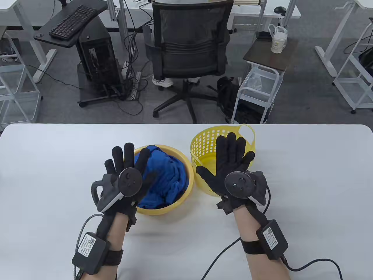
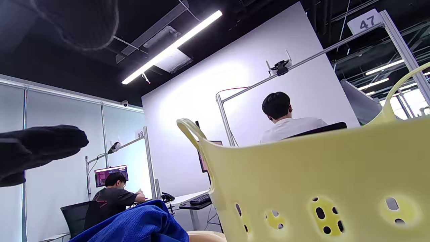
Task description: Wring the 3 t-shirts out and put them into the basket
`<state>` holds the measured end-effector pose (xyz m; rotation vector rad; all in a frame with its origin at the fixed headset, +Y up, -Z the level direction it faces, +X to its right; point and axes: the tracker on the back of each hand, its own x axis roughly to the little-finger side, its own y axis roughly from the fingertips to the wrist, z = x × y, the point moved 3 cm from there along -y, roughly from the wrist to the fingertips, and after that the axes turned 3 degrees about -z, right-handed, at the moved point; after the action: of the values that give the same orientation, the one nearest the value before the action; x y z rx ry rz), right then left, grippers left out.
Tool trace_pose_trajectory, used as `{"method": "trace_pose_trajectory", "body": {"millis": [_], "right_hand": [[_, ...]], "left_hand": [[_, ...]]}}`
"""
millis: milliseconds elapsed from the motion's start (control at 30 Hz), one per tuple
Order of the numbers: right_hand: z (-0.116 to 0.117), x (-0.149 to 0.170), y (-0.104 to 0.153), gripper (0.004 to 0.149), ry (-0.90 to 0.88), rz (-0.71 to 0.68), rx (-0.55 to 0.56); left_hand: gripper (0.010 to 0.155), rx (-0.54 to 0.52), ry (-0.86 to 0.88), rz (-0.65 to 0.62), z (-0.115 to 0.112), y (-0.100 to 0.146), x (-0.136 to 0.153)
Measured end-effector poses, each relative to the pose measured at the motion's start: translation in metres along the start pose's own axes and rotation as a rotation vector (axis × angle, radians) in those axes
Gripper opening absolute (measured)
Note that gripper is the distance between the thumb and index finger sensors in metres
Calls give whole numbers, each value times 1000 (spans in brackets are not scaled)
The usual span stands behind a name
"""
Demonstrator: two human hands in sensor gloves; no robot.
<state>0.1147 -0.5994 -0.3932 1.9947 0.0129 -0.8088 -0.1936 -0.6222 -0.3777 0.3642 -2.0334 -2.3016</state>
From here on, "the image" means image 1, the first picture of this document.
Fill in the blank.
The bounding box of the black keyboard tray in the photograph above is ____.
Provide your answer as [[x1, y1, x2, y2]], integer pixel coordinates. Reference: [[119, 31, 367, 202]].
[[33, 0, 109, 48]]

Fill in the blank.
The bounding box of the black bag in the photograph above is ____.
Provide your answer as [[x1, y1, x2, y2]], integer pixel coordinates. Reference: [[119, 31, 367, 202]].
[[358, 47, 373, 77]]

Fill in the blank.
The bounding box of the person's left hand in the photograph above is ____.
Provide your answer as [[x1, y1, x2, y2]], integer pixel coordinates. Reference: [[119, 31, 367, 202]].
[[104, 142, 158, 218]]

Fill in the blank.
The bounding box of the black sensor cable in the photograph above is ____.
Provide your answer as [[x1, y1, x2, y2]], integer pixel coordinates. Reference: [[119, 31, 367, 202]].
[[280, 254, 343, 280]]

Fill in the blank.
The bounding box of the black wrist strap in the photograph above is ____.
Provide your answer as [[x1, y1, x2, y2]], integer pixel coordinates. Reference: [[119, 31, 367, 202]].
[[101, 248, 124, 266], [240, 240, 264, 254]]

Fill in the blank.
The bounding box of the yellow plastic basin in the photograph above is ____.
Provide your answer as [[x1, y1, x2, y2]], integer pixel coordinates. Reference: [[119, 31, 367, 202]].
[[133, 144, 195, 216]]

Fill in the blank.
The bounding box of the black keyboard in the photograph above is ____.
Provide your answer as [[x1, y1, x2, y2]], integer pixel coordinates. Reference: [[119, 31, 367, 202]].
[[49, 4, 97, 40]]

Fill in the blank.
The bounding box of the white cart with brown top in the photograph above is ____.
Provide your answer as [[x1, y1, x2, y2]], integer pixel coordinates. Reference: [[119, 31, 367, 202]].
[[230, 31, 299, 125]]

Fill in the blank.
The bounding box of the black floor cable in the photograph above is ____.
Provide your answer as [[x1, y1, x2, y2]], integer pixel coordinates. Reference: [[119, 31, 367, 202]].
[[28, 64, 81, 90]]

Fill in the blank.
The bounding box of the long white desk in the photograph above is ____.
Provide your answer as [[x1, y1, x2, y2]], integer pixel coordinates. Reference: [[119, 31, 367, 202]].
[[115, 0, 301, 33]]

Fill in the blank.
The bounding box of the black computer tower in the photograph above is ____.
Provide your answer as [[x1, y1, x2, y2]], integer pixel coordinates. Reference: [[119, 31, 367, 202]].
[[78, 15, 123, 88]]

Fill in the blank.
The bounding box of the person's right hand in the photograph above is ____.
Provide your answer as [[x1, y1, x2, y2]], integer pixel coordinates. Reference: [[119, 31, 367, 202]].
[[196, 132, 256, 215]]

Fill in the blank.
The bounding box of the clear plastic bag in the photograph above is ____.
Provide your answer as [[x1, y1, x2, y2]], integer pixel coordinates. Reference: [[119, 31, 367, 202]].
[[246, 73, 263, 90]]

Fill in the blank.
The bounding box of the silver aluminium frame post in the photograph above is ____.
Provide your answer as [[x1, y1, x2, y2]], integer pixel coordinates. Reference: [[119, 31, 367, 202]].
[[117, 0, 129, 43], [106, 0, 118, 21]]

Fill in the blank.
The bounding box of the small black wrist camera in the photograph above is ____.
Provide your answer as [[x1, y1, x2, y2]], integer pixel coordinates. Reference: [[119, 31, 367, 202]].
[[126, 206, 137, 232], [216, 196, 231, 216]]

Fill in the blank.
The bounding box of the black backpack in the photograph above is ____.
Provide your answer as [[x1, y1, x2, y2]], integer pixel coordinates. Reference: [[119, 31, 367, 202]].
[[216, 76, 264, 124]]

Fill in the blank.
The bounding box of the grey braided cable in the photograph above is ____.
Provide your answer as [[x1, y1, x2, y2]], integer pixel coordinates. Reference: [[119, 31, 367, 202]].
[[73, 214, 104, 280]]

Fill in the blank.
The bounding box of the white wire rack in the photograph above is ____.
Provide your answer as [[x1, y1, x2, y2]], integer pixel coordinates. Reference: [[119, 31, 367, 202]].
[[332, 17, 373, 114], [0, 31, 43, 124]]

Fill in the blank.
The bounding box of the black mesh office chair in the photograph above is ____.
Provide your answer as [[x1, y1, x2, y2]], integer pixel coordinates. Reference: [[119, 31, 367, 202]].
[[142, 0, 234, 124]]

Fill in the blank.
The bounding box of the black camera cable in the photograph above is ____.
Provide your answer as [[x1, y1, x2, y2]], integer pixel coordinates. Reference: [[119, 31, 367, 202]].
[[200, 238, 242, 280]]

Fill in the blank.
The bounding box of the grey and black controller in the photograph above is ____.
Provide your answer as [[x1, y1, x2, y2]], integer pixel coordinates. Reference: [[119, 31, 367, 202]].
[[91, 168, 143, 213], [224, 171, 268, 207]]

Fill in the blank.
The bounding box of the white power strip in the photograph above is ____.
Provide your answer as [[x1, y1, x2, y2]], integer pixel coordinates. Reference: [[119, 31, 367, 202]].
[[130, 71, 142, 101]]

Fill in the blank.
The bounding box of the tangle of black cables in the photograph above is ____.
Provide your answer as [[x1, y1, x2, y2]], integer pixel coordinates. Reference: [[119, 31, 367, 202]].
[[117, 0, 155, 116]]

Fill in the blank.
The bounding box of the black sensor box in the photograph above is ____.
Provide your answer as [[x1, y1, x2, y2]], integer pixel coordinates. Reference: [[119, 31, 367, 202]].
[[72, 232, 110, 275], [256, 219, 289, 260]]

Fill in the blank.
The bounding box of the yellow perforated basket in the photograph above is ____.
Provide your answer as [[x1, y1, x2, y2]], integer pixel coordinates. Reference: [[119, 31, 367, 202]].
[[190, 124, 256, 196]]

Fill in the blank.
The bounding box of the white jar in plastic bag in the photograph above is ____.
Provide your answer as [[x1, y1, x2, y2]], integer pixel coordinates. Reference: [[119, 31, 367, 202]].
[[268, 24, 288, 54]]

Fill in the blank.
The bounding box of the black wheeled cart base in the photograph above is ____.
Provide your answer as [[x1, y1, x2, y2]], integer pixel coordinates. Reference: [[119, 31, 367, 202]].
[[76, 63, 137, 108]]

